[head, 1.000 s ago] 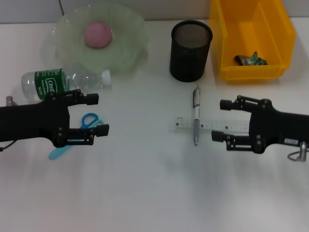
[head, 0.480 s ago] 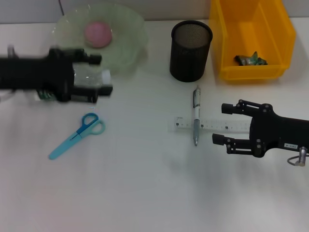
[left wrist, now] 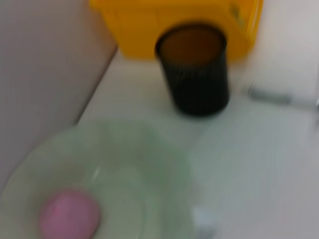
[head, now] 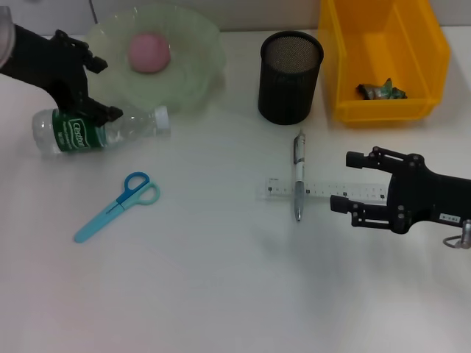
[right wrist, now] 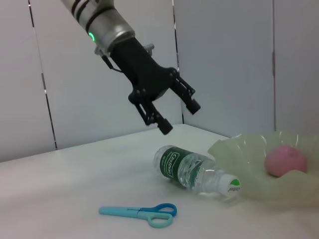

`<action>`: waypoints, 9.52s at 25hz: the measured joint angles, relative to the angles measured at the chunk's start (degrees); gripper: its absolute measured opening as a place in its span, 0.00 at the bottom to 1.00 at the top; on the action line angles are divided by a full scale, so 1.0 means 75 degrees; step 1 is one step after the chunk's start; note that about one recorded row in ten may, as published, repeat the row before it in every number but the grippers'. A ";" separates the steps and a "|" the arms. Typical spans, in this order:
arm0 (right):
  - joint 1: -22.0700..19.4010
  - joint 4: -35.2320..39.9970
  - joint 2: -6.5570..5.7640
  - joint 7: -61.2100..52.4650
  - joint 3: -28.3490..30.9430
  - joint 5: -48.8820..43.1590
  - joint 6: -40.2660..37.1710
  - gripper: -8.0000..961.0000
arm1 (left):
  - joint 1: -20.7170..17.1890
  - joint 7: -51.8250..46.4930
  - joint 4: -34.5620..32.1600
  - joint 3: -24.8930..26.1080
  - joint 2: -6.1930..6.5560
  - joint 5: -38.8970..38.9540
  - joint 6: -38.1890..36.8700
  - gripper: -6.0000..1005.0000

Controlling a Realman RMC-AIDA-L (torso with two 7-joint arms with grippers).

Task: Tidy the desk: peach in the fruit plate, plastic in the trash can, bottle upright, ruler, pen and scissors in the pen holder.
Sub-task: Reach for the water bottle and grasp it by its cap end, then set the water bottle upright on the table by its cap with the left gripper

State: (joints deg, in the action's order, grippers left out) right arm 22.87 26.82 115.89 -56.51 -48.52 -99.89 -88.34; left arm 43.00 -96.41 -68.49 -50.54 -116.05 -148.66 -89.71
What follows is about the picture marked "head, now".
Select pink peach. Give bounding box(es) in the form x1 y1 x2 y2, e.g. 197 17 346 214
127 32 171 74

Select silver white pen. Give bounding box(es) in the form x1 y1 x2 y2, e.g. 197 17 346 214
293 129 308 223

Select black mesh pen holder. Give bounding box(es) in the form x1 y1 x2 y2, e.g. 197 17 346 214
258 31 325 126

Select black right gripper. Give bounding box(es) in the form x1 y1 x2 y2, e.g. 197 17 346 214
329 146 471 235

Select clear plastic ruler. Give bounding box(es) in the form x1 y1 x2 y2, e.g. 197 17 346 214
257 176 389 202

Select clear green-label water bottle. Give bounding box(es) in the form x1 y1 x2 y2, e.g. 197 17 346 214
31 104 171 157

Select yellow plastic bin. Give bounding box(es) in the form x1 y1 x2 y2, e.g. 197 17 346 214
318 0 452 129

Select blue teal scissors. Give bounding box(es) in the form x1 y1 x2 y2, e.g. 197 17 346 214
74 171 161 243

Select right arm cable with plug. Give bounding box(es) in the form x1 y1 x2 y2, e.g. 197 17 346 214
443 219 471 251

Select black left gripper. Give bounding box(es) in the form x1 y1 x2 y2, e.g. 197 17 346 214
0 24 124 129

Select green glass fruit plate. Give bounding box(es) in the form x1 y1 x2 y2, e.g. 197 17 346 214
84 3 227 115

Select green plastic wrapper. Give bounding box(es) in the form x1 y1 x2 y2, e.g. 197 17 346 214
355 77 408 101

